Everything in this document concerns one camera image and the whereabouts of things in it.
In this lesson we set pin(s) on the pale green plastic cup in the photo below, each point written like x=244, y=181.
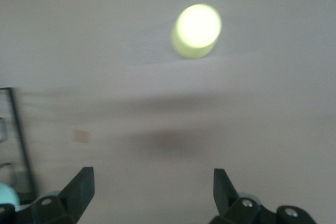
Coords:
x=8, y=193

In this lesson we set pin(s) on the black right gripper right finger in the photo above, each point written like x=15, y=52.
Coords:
x=231, y=208

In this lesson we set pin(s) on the small brown square patch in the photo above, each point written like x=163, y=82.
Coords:
x=82, y=136

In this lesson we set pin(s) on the yellow plastic cup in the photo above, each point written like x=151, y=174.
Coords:
x=197, y=27

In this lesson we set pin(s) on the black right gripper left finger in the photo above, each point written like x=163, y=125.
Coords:
x=71, y=203

